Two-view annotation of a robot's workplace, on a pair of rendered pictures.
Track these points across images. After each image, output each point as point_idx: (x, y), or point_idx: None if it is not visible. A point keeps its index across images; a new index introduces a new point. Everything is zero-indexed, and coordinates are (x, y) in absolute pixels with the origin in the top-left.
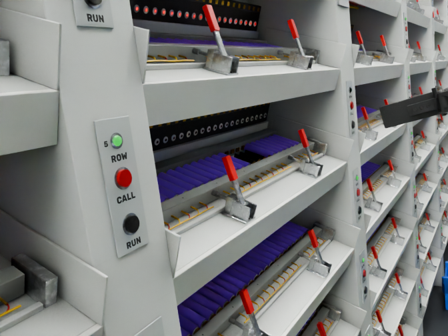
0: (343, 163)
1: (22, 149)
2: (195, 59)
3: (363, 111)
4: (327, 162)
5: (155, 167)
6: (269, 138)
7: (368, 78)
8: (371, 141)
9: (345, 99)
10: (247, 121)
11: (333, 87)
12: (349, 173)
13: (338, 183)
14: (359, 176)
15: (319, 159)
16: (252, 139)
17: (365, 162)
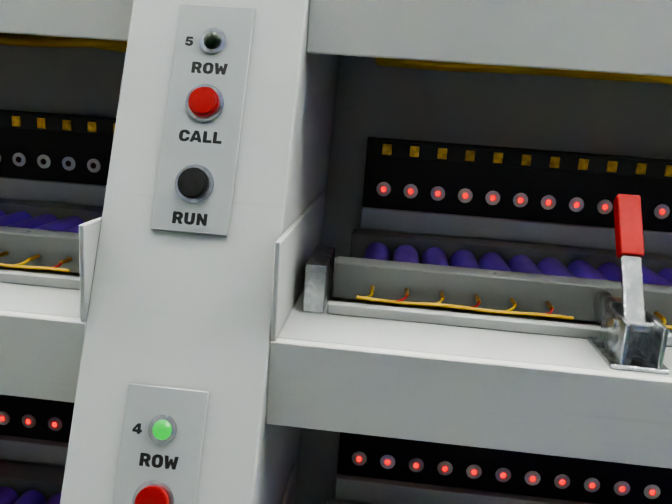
0: (41, 316)
1: None
2: None
3: (616, 212)
4: (16, 296)
5: None
6: (67, 217)
7: (618, 44)
8: (593, 362)
9: (155, 72)
10: (41, 164)
11: (105, 25)
12: (87, 379)
13: (31, 395)
14: (227, 444)
15: (44, 287)
16: (10, 207)
17: (445, 438)
